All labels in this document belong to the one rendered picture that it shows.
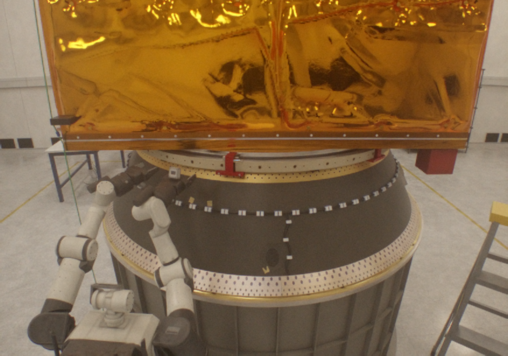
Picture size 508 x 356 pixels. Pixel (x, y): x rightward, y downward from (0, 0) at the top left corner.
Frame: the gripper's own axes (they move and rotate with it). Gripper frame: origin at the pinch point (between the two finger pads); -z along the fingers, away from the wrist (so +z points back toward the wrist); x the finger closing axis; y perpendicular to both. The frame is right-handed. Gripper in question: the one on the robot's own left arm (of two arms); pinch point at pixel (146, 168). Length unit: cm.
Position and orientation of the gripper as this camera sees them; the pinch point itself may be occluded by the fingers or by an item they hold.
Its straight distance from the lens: 151.5
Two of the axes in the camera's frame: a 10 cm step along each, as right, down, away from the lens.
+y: 0.9, 8.7, 4.9
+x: -8.4, -1.9, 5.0
